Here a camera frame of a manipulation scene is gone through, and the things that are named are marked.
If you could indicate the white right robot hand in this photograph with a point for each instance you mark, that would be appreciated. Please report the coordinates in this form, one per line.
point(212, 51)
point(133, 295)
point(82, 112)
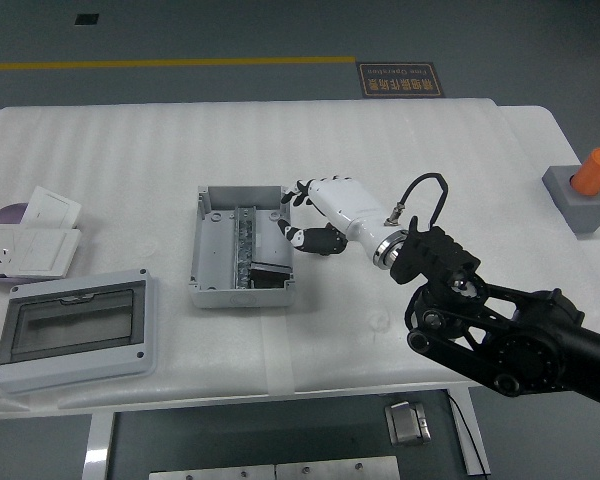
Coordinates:
point(345, 202)

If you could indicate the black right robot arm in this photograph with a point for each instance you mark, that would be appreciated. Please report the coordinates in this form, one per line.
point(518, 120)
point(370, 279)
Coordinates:
point(530, 350)

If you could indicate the grey open junction box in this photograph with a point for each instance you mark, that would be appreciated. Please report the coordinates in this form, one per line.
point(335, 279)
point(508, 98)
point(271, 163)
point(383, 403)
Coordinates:
point(215, 250)

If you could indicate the white foam mat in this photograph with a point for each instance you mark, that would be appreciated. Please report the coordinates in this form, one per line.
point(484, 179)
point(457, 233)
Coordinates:
point(380, 145)

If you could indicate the black floor sign orange text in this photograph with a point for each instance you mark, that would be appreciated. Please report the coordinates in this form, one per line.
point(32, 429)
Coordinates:
point(400, 80)

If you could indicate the grey block holder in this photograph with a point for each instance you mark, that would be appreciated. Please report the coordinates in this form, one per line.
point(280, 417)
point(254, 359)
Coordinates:
point(585, 215)

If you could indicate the orange cylinder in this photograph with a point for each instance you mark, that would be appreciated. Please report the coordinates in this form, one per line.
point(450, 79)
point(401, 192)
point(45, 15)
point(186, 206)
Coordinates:
point(595, 172)

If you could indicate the white table leg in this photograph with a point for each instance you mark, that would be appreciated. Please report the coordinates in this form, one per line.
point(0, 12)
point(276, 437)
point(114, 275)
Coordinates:
point(97, 450)
point(475, 435)

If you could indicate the grey metal plate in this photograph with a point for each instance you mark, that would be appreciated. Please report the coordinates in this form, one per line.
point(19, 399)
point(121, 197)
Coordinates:
point(210, 473)
point(337, 470)

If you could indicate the grey cover with dark window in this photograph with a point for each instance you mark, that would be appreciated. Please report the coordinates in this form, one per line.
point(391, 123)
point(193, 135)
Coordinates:
point(75, 325)

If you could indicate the black floor hatch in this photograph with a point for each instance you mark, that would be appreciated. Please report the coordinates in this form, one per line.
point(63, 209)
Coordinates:
point(86, 19)

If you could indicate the purple disc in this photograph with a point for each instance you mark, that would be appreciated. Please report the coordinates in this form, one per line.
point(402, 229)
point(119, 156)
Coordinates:
point(10, 214)

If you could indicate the metal mounting rail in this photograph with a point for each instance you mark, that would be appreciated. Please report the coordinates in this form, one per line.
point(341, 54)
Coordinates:
point(244, 240)

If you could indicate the silver metal floor bracket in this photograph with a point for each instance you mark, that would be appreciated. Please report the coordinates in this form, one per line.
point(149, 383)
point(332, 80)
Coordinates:
point(405, 425)

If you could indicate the white blank wall plate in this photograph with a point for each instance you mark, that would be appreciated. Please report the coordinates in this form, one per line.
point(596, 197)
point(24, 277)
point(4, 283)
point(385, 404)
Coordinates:
point(50, 207)

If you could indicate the white wall switch panel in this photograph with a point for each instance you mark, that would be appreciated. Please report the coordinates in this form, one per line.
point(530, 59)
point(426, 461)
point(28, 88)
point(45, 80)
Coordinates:
point(45, 252)

